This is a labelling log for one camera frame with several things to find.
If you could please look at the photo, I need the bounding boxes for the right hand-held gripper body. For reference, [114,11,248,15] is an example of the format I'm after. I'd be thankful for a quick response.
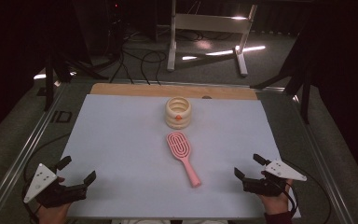
[241,159,308,198]

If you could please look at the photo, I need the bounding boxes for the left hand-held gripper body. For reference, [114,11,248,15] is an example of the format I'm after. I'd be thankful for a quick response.
[23,163,89,209]

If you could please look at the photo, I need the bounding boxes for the pink hairbrush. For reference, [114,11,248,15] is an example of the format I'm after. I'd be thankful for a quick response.
[166,132,202,189]

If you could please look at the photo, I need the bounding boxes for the cream ribbed round holder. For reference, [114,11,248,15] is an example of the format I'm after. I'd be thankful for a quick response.
[164,96,192,131]

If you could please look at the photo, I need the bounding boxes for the person's right hand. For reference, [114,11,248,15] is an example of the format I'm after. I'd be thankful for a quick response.
[258,178,294,216]

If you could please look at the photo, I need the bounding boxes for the person's left hand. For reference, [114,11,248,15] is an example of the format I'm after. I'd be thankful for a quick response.
[36,201,74,224]

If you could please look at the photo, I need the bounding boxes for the person's dark red sleeve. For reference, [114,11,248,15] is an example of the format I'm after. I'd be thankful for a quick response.
[263,210,295,224]

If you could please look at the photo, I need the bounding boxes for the pale blue table mat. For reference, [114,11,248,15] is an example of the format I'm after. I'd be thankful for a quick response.
[57,93,302,219]

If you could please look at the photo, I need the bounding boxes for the black tripod stand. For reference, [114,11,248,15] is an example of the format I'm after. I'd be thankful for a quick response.
[250,62,312,124]
[42,46,110,112]

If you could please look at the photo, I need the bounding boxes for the black computer tower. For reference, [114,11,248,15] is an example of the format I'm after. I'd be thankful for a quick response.
[73,0,123,63]

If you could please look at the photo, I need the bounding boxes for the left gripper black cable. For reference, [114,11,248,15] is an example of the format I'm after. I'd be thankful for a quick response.
[21,133,71,218]

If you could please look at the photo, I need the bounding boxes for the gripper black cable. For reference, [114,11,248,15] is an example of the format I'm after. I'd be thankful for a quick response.
[281,159,333,224]
[21,133,71,218]

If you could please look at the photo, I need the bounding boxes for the metal table frame rail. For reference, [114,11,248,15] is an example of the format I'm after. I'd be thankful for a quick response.
[256,88,357,224]
[0,83,70,224]

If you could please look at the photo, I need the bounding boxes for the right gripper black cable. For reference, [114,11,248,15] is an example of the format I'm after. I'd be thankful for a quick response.
[281,159,333,224]

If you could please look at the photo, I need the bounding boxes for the black looped floor cable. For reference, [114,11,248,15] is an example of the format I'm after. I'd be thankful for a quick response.
[140,49,168,86]

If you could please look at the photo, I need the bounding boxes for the black cables behind stand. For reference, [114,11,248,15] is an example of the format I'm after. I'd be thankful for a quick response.
[176,28,234,42]

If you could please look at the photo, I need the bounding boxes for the white metal stand frame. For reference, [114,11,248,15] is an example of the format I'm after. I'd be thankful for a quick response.
[166,0,259,77]

